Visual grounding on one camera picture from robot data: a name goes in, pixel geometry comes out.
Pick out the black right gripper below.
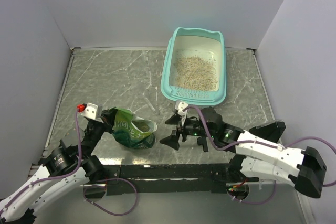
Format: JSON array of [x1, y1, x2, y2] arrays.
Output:
[[159, 113, 215, 150]]

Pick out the clear plastic scoop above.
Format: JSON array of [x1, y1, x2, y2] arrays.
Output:
[[144, 96, 160, 115]]

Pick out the green cat litter bag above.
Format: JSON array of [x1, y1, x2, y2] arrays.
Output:
[[112, 108, 157, 150]]

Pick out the teal cat litter box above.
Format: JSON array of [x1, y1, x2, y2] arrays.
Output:
[[161, 27, 227, 108]]

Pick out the black right arm base block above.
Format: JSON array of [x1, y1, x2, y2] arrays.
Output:
[[248, 120, 286, 143]]

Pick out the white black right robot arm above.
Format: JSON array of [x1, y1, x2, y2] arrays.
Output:
[[160, 106, 327, 198]]

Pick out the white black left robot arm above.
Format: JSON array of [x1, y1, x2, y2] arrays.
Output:
[[1, 108, 117, 223]]

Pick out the beige cat litter granules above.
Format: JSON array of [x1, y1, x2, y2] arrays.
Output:
[[174, 57, 217, 91]]

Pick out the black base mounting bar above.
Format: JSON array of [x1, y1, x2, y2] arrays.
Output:
[[83, 163, 260, 200]]

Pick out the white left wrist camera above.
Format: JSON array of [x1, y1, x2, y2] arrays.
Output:
[[80, 103, 102, 122]]

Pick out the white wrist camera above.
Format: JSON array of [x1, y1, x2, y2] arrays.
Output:
[[175, 101, 188, 126], [80, 103, 102, 122]]

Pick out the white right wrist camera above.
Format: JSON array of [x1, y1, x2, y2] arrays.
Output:
[[175, 101, 188, 126]]

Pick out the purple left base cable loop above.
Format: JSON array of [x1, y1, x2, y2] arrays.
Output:
[[82, 177, 139, 216]]

